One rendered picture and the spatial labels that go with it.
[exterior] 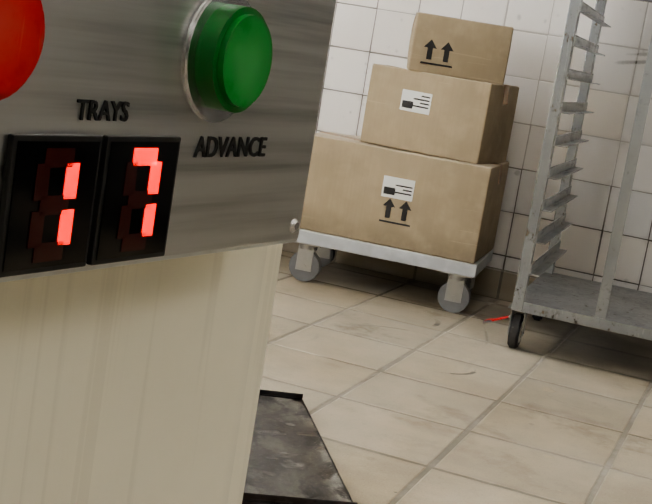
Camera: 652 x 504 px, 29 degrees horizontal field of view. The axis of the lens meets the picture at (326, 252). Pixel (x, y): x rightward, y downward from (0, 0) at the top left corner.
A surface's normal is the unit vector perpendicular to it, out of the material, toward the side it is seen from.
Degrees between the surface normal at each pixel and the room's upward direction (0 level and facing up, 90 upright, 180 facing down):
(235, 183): 90
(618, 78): 90
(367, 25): 90
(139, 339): 90
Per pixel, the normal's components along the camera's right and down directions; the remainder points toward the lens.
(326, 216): -0.29, 0.14
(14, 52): 0.87, 0.22
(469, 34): -0.01, 0.08
